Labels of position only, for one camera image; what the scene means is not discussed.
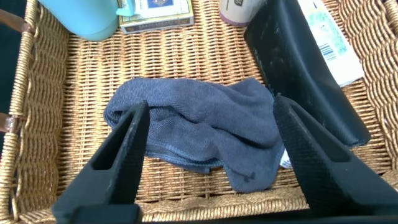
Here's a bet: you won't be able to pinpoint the white lotion bottle blue cap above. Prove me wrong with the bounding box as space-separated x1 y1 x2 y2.
296 0 366 88

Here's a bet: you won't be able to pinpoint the small white card box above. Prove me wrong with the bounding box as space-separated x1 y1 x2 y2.
117 0 195 35

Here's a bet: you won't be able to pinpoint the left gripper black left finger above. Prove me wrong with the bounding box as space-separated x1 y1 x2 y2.
51 100 151 224

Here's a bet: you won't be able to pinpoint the woven wicker basket brown handles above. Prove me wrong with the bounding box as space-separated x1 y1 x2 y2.
0 0 398 224

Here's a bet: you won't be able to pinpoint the black glasses case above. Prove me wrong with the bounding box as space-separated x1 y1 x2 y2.
243 0 372 148

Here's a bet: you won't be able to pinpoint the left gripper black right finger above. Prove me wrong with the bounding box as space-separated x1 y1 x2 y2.
272 94 398 218

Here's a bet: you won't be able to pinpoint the purple-topped beige roll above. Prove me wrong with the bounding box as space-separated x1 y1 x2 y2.
218 0 268 27

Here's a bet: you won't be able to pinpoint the grey cloth with white tag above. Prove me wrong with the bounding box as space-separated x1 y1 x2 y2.
103 77 292 194

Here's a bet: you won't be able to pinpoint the light blue plastic mug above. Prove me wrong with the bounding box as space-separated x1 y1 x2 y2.
38 0 135 42

